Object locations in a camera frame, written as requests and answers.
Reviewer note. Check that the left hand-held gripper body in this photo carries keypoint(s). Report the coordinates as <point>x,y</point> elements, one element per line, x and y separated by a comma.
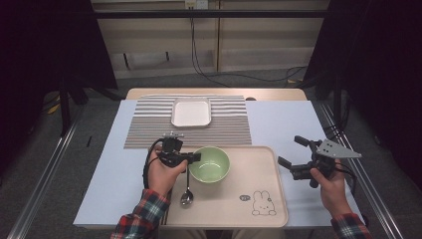
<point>171,147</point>

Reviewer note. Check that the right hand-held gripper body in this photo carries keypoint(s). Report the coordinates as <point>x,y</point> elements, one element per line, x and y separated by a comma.
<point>335,151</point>

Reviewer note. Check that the green bowl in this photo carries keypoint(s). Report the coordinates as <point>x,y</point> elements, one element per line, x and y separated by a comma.
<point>210,166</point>

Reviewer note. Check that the white square plate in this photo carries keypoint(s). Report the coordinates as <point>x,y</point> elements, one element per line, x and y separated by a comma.
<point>191,113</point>

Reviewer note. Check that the metal spoon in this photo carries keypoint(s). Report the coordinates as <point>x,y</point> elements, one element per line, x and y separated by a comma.
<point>186,198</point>

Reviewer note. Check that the beige tray with rabbit print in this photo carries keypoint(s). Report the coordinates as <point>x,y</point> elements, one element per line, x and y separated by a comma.
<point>239,199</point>

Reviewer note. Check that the person's left hand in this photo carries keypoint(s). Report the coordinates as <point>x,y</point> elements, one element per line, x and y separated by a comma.
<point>162,179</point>

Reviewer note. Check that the person's right hand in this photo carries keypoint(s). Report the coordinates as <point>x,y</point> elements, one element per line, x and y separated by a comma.
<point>333,194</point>

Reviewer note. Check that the white table cover sheet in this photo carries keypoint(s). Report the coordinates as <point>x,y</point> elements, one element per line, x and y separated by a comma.
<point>282,126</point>

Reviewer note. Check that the striped placemat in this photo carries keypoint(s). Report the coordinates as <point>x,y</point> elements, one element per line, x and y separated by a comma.
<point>225,132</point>

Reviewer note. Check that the black metal stand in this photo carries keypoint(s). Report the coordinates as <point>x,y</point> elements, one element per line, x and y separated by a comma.
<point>64,106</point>
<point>337,99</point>

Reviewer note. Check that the wooden table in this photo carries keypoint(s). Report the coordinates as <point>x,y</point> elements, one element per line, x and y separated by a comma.
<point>275,94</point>

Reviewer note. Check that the small dark object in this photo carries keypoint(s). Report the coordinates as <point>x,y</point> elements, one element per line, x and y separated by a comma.
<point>250,98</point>

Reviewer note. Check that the black curtain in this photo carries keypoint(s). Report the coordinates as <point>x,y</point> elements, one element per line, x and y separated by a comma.
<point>381,83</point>
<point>43,66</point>

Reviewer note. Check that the yellow tape strip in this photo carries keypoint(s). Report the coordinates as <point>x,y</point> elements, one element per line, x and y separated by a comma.
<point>53,108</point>

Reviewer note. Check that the black crossbar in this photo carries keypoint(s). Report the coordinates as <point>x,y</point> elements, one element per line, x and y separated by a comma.
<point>232,14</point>

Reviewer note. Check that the metal floor rail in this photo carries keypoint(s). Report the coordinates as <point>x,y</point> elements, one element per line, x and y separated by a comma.
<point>368,176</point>
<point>43,172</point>

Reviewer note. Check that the white wall outlet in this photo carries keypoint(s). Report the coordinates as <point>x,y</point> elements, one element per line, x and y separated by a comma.
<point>196,3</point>

